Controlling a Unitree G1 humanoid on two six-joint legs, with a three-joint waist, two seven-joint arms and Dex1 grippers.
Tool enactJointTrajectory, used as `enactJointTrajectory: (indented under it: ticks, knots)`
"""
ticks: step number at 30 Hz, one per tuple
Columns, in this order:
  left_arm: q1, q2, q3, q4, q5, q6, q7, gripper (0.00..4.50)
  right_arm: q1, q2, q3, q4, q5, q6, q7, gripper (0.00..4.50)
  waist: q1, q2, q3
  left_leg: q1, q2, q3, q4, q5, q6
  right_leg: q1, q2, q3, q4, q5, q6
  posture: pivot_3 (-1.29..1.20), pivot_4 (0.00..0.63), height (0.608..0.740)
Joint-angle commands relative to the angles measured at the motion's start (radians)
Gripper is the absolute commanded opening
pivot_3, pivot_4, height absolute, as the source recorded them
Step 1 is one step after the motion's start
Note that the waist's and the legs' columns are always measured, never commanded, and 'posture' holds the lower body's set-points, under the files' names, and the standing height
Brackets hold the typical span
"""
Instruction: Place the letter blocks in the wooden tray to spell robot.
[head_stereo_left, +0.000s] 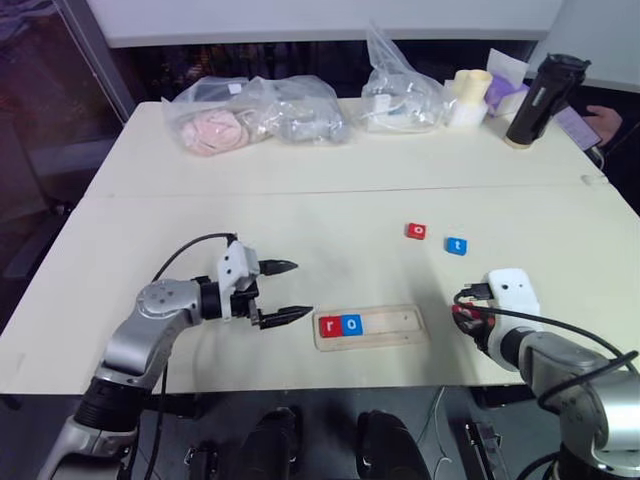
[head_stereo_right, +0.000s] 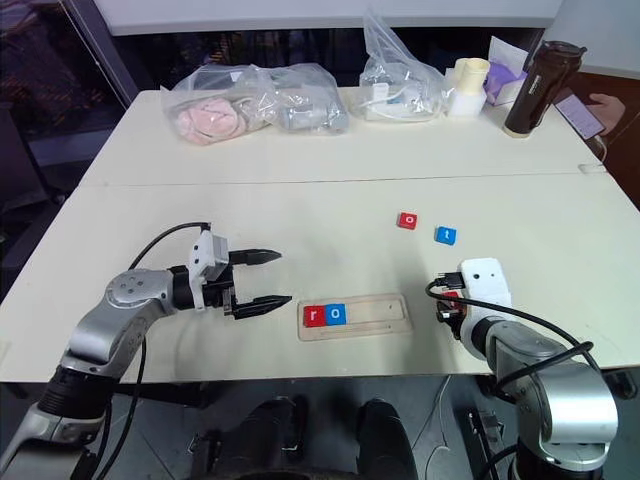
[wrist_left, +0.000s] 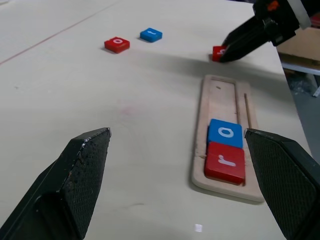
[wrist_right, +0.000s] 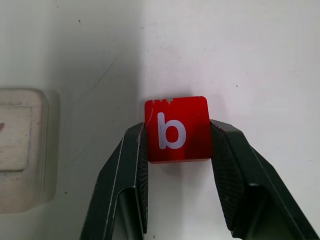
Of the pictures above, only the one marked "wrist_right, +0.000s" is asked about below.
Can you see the clear plastic container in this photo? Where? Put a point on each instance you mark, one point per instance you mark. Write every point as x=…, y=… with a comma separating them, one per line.
x=22, y=150

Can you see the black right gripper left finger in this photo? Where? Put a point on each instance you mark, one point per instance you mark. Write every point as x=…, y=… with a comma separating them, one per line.
x=117, y=190

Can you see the red letter b block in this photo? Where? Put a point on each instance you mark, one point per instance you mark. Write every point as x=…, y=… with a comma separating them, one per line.
x=178, y=130

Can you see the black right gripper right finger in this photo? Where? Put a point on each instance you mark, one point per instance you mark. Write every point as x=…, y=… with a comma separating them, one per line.
x=250, y=175

